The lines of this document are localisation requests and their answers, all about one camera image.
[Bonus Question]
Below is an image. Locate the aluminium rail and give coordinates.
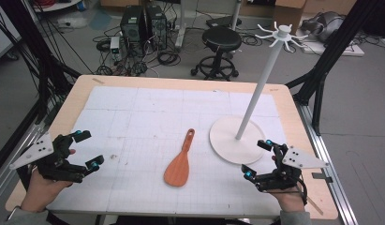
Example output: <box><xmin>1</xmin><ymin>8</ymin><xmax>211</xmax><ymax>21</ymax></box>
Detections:
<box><xmin>0</xmin><ymin>120</ymin><xmax>46</xmax><ymax>204</ymax></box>
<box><xmin>294</xmin><ymin>101</ymin><xmax>358</xmax><ymax>225</ymax></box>

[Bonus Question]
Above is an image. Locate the brown cardboard box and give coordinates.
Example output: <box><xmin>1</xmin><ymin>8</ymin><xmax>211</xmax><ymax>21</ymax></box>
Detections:
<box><xmin>273</xmin><ymin>0</ymin><xmax>306</xmax><ymax>36</ymax></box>

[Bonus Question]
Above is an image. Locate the wooden rice spatula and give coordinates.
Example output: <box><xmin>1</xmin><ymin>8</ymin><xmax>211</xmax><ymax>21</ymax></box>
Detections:
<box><xmin>163</xmin><ymin>127</ymin><xmax>196</xmax><ymax>188</ymax></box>

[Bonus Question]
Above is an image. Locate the black tape piece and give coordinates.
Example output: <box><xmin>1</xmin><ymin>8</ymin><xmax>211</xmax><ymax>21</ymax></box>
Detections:
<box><xmin>311</xmin><ymin>172</ymin><xmax>333</xmax><ymax>184</ymax></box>

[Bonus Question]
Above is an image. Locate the white grid mat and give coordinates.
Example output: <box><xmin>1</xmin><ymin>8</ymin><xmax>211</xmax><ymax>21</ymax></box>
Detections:
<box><xmin>46</xmin><ymin>85</ymin><xmax>305</xmax><ymax>218</ymax></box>

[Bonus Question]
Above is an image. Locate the flat white board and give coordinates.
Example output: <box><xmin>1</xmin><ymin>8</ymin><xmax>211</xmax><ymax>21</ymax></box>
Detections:
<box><xmin>301</xmin><ymin>40</ymin><xmax>365</xmax><ymax>57</ymax></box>

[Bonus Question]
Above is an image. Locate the person's right hand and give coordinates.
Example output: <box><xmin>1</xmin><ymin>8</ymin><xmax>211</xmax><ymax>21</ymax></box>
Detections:
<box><xmin>268</xmin><ymin>185</ymin><xmax>307</xmax><ymax>214</ymax></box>

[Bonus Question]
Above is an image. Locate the black laptop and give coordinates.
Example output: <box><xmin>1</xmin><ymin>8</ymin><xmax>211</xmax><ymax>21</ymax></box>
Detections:
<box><xmin>206</xmin><ymin>15</ymin><xmax>243</xmax><ymax>28</ymax></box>

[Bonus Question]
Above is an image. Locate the black computer tower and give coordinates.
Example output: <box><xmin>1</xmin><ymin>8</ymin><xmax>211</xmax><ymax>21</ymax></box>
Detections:
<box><xmin>120</xmin><ymin>5</ymin><xmax>145</xmax><ymax>43</ymax></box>
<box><xmin>145</xmin><ymin>4</ymin><xmax>168</xmax><ymax>51</ymax></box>

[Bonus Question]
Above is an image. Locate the small white power supply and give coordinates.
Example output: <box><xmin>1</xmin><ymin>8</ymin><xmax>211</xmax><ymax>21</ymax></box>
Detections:
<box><xmin>110</xmin><ymin>36</ymin><xmax>123</xmax><ymax>62</ymax></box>

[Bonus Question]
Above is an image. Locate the white table leg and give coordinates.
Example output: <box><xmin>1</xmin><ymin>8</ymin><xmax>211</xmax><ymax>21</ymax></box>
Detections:
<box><xmin>230</xmin><ymin>0</ymin><xmax>243</xmax><ymax>32</ymax></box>
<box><xmin>175</xmin><ymin>0</ymin><xmax>187</xmax><ymax>50</ymax></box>

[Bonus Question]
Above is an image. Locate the white cabinet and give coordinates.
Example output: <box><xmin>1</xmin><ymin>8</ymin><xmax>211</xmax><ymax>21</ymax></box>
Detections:
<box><xmin>0</xmin><ymin>0</ymin><xmax>22</xmax><ymax>60</ymax></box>

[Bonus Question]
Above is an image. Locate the black metal frame post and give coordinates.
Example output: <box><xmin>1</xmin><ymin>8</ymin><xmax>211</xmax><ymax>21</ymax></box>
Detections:
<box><xmin>285</xmin><ymin>0</ymin><xmax>385</xmax><ymax>136</ymax></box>
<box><xmin>0</xmin><ymin>0</ymin><xmax>81</xmax><ymax>126</ymax></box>

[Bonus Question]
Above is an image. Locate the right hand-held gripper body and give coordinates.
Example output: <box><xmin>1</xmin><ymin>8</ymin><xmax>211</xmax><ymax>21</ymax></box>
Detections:
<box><xmin>255</xmin><ymin>143</ymin><xmax>331</xmax><ymax>193</ymax></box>

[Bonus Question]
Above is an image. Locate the round white table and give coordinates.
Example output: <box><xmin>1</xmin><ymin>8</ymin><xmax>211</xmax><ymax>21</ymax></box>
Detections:
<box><xmin>32</xmin><ymin>0</ymin><xmax>83</xmax><ymax>13</ymax></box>

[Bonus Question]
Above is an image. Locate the white hook rack stand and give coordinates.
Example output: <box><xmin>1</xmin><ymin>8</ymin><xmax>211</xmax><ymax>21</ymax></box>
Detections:
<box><xmin>209</xmin><ymin>21</ymin><xmax>310</xmax><ymax>166</ymax></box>

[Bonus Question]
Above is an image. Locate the grey bag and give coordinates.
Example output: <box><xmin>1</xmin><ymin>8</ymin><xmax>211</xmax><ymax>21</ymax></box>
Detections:
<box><xmin>301</xmin><ymin>11</ymin><xmax>346</xmax><ymax>43</ymax></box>

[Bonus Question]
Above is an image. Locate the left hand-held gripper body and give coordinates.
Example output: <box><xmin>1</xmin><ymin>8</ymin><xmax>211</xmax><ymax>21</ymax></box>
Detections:
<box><xmin>9</xmin><ymin>131</ymin><xmax>88</xmax><ymax>184</ymax></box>

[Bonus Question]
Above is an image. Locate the person's left hand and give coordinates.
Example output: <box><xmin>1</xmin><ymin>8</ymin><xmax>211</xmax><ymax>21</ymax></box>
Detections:
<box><xmin>21</xmin><ymin>148</ymin><xmax>77</xmax><ymax>214</ymax></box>

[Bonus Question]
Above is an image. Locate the tangle of black cables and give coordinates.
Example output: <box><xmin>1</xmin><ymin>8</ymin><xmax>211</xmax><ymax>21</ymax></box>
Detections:
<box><xmin>93</xmin><ymin>26</ymin><xmax>182</xmax><ymax>78</ymax></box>

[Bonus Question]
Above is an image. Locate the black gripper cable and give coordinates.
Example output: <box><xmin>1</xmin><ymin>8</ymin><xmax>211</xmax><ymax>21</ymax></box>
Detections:
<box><xmin>296</xmin><ymin>182</ymin><xmax>309</xmax><ymax>206</ymax></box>

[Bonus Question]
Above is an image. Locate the black round stool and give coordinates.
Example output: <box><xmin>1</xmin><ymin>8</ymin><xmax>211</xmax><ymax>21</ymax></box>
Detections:
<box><xmin>190</xmin><ymin>26</ymin><xmax>243</xmax><ymax>82</ymax></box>

